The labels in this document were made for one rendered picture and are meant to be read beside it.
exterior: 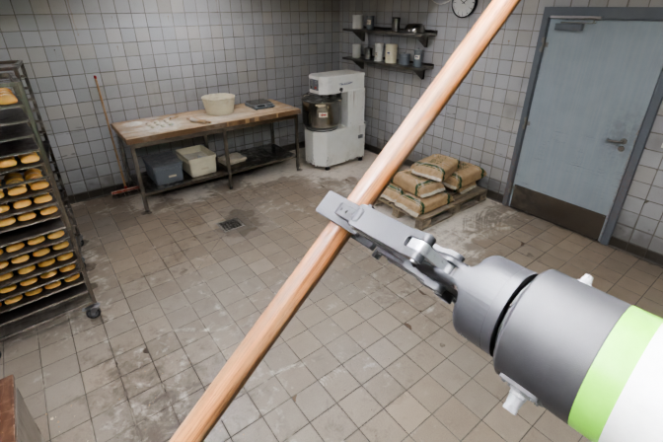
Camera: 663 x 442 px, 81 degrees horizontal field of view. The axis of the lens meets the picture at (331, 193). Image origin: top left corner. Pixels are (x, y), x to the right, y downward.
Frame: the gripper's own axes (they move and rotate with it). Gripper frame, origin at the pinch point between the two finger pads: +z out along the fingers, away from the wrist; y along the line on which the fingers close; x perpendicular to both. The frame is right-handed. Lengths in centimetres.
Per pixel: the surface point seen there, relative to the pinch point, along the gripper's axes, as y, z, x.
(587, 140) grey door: 331, 100, 237
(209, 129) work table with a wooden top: 171, 411, 35
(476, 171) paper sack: 354, 195, 180
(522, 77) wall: 296, 178, 273
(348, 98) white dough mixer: 288, 387, 194
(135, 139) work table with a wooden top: 115, 412, -24
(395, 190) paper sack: 307, 238, 102
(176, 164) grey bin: 174, 427, -21
